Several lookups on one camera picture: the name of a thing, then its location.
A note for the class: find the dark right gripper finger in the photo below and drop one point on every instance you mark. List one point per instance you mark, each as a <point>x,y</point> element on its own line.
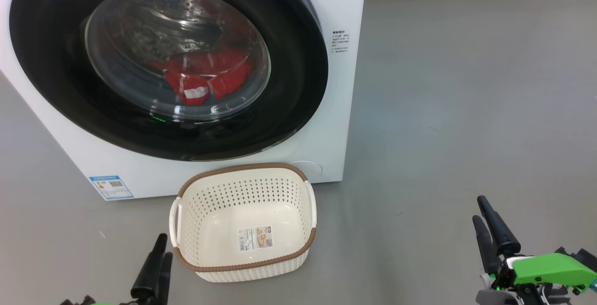
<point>501,235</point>
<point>486,249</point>

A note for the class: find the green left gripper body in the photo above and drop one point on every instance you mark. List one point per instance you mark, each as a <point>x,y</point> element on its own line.
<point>102,303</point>

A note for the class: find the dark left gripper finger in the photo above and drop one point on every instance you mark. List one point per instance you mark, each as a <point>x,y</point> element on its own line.
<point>148,277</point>
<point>165,277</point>

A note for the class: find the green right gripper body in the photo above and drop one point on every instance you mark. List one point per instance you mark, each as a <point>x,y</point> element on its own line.
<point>550,270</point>

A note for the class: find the black round glass washer door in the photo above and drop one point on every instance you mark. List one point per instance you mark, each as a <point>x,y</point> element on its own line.
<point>56,86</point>

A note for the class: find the red and white garment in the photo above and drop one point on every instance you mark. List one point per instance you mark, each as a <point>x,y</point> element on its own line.
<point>196,62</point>

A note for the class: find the cream perforated laundry basket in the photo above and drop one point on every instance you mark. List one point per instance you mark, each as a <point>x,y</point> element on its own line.
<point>219,221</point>

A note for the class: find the printed product label sticker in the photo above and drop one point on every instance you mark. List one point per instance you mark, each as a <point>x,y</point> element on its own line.
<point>255,239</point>

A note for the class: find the blue energy label sticker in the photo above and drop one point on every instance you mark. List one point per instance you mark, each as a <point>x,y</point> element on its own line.
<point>111,187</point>

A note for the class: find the round filter cover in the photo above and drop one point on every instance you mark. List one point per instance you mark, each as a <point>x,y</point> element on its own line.
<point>310,167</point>

